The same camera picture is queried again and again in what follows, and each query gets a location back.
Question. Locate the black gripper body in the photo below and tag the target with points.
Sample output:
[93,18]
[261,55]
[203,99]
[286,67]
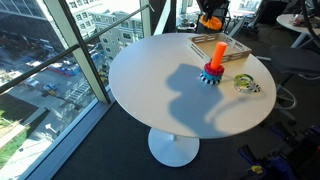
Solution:
[209,6]

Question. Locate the wooden slatted tray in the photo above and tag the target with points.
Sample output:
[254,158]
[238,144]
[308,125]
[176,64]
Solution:
[208,45]

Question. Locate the black office chair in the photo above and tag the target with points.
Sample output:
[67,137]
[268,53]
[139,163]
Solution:
[303,61]

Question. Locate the dark bags on floor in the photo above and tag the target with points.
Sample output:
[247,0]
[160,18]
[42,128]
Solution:
[298,158]

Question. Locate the orange ring holder post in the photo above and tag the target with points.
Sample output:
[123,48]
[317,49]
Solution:
[217,55]

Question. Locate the round white pedestal table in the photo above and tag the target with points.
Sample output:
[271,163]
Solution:
[157,81]

